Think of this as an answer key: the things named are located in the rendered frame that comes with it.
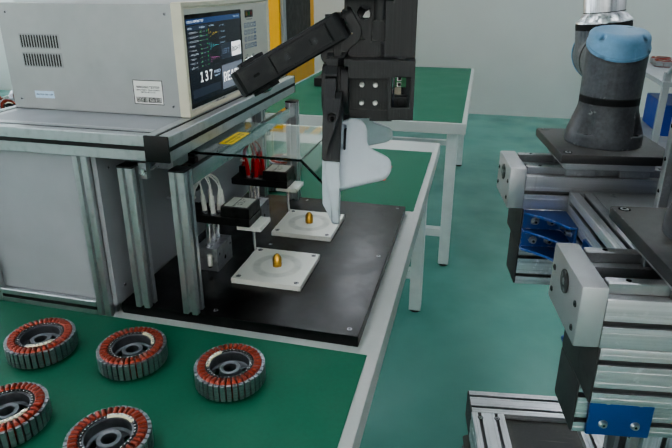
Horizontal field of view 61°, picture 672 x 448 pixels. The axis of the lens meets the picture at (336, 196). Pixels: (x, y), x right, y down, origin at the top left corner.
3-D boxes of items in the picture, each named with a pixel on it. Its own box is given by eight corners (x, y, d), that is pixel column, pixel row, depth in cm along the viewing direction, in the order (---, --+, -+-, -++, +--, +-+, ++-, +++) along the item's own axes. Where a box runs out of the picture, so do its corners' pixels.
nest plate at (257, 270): (320, 258, 128) (320, 253, 127) (300, 291, 114) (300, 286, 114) (257, 251, 131) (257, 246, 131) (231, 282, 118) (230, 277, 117)
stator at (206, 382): (277, 368, 95) (277, 349, 93) (243, 412, 85) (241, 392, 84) (220, 353, 99) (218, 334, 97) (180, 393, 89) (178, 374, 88)
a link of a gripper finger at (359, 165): (389, 219, 47) (393, 114, 49) (317, 216, 47) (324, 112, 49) (389, 226, 50) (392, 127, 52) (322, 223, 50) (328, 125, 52)
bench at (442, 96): (466, 163, 453) (474, 68, 426) (454, 270, 285) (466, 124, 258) (332, 154, 478) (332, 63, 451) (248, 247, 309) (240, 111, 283)
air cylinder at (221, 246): (233, 256, 129) (231, 234, 127) (219, 272, 122) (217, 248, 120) (212, 254, 130) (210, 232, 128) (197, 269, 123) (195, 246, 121)
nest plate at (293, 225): (344, 218, 150) (344, 213, 149) (330, 241, 136) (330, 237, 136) (290, 213, 153) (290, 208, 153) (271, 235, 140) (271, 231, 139)
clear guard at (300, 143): (360, 156, 121) (361, 128, 119) (332, 194, 99) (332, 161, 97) (219, 146, 129) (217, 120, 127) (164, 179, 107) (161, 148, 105)
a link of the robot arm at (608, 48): (583, 98, 113) (594, 28, 108) (573, 87, 125) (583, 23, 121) (649, 101, 111) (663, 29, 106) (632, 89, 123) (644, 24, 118)
